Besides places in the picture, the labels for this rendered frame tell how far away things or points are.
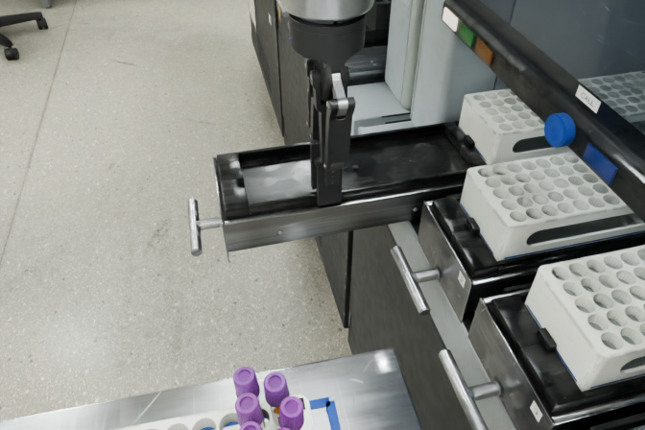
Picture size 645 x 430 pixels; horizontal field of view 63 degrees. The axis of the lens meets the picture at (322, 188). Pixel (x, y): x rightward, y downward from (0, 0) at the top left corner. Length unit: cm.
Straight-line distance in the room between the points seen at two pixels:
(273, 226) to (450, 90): 33
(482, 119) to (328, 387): 41
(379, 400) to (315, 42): 32
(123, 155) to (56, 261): 55
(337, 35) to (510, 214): 26
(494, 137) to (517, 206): 14
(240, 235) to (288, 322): 89
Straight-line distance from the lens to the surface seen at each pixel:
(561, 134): 50
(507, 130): 73
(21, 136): 248
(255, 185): 69
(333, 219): 66
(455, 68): 78
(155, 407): 50
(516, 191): 63
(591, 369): 52
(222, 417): 41
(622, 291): 56
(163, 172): 206
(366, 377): 49
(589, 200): 64
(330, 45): 51
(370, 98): 99
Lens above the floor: 125
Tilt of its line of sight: 41 degrees down
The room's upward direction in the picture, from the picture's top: straight up
